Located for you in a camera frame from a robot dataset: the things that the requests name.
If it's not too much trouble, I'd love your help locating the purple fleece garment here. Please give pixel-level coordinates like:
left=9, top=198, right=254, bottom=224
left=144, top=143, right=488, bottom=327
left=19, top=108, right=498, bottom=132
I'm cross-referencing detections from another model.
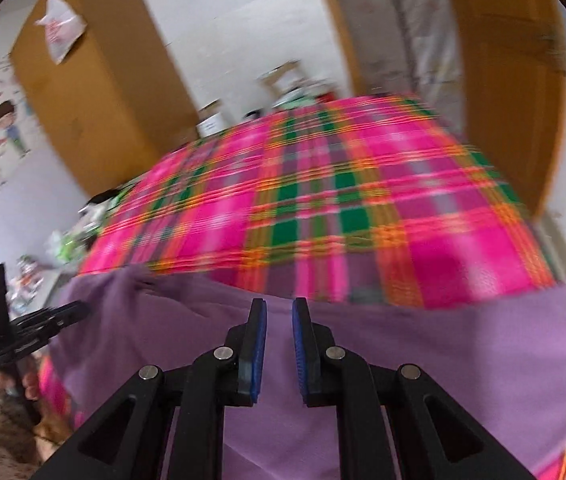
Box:
left=50, top=266, right=566, bottom=479

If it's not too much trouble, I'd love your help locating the floral sleeve left forearm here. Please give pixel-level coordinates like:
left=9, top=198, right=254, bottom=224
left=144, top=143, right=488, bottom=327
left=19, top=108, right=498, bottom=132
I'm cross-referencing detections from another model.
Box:
left=0, top=390, right=74, bottom=479

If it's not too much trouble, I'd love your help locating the brown cardboard box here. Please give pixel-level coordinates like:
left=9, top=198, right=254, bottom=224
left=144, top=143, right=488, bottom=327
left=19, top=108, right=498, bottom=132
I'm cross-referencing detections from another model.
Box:
left=258, top=60, right=308, bottom=99

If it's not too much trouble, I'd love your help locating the person left hand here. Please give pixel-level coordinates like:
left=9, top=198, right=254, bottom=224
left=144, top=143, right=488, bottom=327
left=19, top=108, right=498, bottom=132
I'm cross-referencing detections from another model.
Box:
left=0, top=356, right=41, bottom=401

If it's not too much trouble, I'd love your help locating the pink plaid bed sheet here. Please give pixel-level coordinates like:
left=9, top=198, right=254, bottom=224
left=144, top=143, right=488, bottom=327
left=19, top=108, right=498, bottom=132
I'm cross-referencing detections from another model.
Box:
left=36, top=91, right=566, bottom=480

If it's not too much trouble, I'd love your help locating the wooden wardrobe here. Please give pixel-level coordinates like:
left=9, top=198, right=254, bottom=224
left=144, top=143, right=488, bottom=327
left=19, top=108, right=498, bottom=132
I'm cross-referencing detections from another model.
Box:
left=10, top=0, right=198, bottom=196

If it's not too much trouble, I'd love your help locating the plastic door curtain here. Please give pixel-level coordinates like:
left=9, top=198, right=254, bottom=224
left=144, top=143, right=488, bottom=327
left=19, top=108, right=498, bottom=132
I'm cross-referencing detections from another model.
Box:
left=336, top=0, right=466, bottom=139

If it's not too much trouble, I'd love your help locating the white small box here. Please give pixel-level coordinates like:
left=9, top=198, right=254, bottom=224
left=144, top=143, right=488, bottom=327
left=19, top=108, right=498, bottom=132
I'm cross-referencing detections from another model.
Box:
left=196, top=100, right=234, bottom=138

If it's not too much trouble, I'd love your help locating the white plastic bag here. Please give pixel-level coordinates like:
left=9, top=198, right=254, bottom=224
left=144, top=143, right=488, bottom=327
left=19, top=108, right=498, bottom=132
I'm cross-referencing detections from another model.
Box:
left=34, top=0, right=86, bottom=65

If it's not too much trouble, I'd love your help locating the cluttered side table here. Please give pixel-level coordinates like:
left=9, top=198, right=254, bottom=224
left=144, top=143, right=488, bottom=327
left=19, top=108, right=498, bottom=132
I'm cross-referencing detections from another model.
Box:
left=6, top=180, right=136, bottom=318

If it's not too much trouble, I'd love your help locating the wooden door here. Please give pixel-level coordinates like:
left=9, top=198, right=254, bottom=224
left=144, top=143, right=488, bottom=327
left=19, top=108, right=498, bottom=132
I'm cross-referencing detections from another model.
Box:
left=451, top=0, right=566, bottom=218

